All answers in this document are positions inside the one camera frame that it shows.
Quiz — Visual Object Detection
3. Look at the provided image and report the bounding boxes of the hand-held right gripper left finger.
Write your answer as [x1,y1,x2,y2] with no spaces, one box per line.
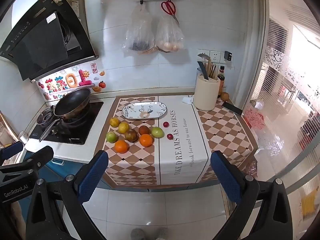
[26,150,109,240]

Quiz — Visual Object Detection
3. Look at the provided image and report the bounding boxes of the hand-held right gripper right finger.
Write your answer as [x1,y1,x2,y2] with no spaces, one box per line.
[210,151,293,240]

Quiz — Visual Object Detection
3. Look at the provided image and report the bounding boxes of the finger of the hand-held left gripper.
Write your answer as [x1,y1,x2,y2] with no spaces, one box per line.
[0,146,54,174]
[0,141,24,160]

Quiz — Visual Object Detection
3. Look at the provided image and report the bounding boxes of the orange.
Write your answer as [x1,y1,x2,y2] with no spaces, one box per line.
[139,134,153,147]
[114,140,129,154]

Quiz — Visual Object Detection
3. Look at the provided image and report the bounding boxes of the dark red apple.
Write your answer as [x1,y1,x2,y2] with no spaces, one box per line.
[124,129,138,142]

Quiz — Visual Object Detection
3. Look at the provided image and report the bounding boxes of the oval deer print plate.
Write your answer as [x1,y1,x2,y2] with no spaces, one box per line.
[122,101,167,120]

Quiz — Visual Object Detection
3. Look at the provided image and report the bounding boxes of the small white cup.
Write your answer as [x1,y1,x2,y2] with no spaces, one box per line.
[19,131,30,145]

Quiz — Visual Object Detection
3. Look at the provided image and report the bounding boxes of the blue base cabinet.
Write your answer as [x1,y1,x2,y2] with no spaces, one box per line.
[24,152,113,195]

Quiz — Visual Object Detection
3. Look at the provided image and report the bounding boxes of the black gas stove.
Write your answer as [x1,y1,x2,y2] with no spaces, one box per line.
[29,101,104,145]

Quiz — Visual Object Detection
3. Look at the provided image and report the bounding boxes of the checked brown table mat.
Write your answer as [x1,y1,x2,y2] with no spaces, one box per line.
[96,95,258,187]

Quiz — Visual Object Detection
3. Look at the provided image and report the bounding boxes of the black frying pan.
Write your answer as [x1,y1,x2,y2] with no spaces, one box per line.
[39,87,92,142]

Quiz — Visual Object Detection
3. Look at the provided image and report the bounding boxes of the red paper cutout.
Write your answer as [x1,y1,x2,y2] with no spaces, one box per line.
[244,105,265,133]

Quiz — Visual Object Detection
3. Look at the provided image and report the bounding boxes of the black smartphone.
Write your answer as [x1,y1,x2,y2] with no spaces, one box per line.
[222,102,243,116]

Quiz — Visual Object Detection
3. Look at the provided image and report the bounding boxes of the grey slipper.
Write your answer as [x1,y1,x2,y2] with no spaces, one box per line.
[130,228,146,240]

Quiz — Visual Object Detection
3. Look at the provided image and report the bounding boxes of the cream utensil holder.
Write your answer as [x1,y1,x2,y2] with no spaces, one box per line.
[193,74,221,112]

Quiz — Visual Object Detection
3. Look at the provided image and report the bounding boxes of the dark sauce bottle red cap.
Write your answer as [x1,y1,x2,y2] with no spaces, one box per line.
[217,66,225,98]

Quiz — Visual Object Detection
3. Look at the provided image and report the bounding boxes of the patterned glass sliding door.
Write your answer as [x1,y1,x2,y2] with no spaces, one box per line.
[249,0,320,200]

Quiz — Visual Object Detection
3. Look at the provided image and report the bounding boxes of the bundle of wooden chopsticks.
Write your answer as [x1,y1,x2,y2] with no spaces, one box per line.
[204,57,218,79]

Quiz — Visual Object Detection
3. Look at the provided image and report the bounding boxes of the black range hood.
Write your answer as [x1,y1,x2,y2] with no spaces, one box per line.
[0,0,97,83]

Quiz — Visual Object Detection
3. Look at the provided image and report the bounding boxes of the plastic bag with dark contents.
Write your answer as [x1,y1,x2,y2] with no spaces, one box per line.
[122,3,156,54]

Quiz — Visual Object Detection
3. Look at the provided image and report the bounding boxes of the plastic bag with eggs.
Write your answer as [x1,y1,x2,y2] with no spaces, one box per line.
[154,15,185,53]

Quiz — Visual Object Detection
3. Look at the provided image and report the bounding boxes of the red scissors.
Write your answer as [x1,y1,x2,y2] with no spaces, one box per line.
[161,0,180,25]

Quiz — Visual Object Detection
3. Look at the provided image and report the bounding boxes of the colourful wall sticker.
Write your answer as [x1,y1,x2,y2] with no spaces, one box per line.
[37,63,107,102]

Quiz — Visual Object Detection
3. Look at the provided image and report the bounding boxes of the black handled knife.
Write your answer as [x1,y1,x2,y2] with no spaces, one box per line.
[197,61,209,81]

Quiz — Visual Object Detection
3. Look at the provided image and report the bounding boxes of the white wall socket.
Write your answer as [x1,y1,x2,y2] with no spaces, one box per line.
[197,49,225,63]

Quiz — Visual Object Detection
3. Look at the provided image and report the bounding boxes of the stainless steel hood duct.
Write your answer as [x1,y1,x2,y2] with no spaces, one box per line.
[64,0,85,22]

